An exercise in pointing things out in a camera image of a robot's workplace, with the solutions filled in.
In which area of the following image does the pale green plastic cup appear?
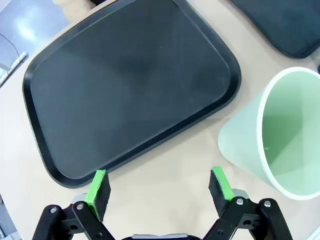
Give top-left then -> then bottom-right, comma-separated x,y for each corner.
217,66 -> 320,201

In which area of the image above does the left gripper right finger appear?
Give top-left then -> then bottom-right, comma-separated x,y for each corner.
203,166 -> 293,240

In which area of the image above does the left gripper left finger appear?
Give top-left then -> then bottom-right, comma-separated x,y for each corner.
31,169 -> 118,240

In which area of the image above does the black plastic tray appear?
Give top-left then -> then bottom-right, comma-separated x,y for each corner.
21,0 -> 243,190
229,0 -> 320,60

